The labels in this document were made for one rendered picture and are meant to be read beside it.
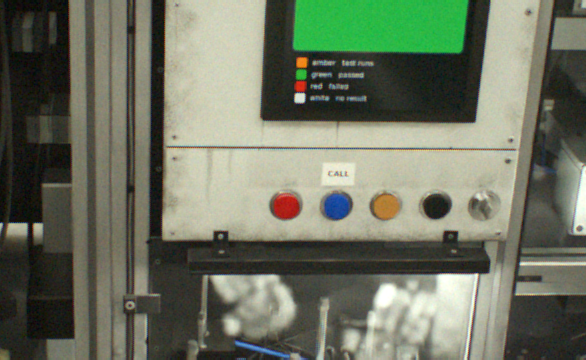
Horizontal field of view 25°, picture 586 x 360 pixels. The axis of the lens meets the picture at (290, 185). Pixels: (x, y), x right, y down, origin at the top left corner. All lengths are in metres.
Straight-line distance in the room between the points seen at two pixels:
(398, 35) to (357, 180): 0.19
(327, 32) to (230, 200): 0.24
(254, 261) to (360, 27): 0.30
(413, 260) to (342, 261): 0.09
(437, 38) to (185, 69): 0.28
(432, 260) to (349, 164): 0.15
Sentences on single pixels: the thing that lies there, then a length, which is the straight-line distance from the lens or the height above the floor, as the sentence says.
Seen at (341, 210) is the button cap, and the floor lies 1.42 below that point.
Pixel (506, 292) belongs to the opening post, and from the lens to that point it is 1.66.
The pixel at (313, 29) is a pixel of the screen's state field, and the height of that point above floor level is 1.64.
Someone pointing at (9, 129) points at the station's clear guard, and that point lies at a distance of 1.52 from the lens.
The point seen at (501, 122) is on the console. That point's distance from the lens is 1.54.
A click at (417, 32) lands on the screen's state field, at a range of 1.45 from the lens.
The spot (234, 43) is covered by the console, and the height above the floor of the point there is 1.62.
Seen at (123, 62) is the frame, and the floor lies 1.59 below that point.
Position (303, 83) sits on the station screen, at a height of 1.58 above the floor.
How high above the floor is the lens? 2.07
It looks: 24 degrees down
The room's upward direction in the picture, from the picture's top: 3 degrees clockwise
